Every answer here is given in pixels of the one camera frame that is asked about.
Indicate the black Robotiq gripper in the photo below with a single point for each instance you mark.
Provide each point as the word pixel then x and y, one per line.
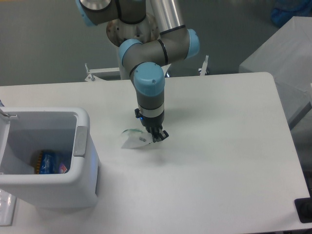
pixel 153 125

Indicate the white plastic wrapper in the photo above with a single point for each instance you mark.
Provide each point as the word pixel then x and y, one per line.
pixel 135 138

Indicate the clear crushed plastic bottle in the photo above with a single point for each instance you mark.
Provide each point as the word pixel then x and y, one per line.
pixel 63 165

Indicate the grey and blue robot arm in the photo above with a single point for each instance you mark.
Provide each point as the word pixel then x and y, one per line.
pixel 148 79

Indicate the white trash can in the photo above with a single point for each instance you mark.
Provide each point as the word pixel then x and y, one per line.
pixel 25 132

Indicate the blue yellow snack packet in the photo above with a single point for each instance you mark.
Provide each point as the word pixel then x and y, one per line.
pixel 47 163

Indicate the white covered side table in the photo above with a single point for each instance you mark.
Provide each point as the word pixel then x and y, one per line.
pixel 287 56

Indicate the black device at table edge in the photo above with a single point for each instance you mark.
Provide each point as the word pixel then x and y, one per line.
pixel 304 209

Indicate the clear plastic sheet holder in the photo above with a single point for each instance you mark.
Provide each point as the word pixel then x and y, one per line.
pixel 7 207

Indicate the blue bag in background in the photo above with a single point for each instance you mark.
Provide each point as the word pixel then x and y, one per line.
pixel 284 10

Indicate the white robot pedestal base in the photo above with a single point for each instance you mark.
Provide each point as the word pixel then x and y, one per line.
pixel 161 39

